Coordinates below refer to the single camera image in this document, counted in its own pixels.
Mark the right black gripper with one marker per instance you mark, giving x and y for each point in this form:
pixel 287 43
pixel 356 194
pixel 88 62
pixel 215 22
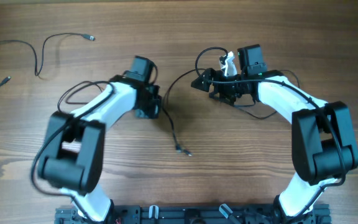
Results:
pixel 219 88

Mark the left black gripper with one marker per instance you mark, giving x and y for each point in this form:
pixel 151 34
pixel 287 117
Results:
pixel 152 113

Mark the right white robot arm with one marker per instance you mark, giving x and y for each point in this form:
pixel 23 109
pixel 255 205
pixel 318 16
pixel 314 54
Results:
pixel 323 143

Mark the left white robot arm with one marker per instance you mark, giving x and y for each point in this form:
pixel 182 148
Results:
pixel 71 157

